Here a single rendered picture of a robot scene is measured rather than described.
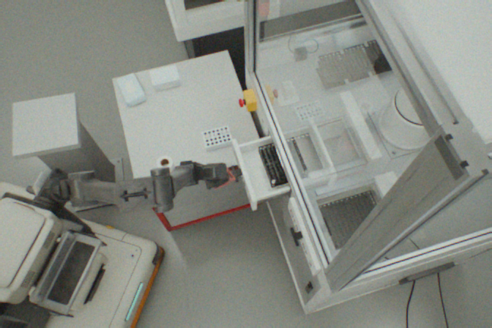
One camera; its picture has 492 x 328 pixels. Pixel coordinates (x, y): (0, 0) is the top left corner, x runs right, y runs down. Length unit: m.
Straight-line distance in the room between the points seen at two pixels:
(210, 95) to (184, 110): 0.15
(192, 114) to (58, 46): 1.69
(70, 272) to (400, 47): 1.26
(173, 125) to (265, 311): 1.15
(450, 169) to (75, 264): 1.26
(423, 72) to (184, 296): 2.08
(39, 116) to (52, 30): 1.48
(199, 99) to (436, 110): 1.56
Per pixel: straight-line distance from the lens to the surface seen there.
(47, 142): 2.15
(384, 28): 0.69
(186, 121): 2.02
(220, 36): 2.31
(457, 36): 0.75
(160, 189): 1.08
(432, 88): 0.65
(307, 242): 1.61
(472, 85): 0.70
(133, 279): 2.31
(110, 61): 3.30
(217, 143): 1.90
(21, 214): 1.33
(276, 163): 1.75
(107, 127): 3.01
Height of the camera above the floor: 2.48
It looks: 66 degrees down
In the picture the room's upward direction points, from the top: straight up
